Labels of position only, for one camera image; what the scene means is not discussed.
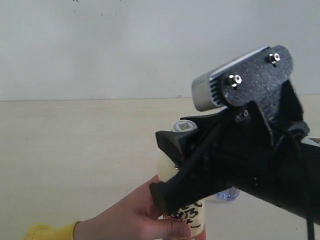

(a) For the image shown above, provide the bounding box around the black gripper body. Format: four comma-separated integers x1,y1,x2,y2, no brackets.
181,102,300,200

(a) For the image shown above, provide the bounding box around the cream milk tea bottle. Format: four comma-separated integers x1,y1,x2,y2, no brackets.
157,152,207,238

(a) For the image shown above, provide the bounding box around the yellow sleeved forearm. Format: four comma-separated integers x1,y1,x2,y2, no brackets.
23,221,80,240

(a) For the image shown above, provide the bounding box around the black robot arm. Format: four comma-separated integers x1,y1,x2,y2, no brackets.
149,102,320,224

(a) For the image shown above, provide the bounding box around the bare human hand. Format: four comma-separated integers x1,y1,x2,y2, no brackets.
73,175,192,240

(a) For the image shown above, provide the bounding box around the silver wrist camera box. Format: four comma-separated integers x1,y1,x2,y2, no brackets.
191,46,269,112

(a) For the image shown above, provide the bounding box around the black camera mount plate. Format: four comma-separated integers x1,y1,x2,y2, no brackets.
216,45,293,119

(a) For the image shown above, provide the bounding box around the black cable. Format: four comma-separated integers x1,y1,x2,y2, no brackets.
282,124,316,240

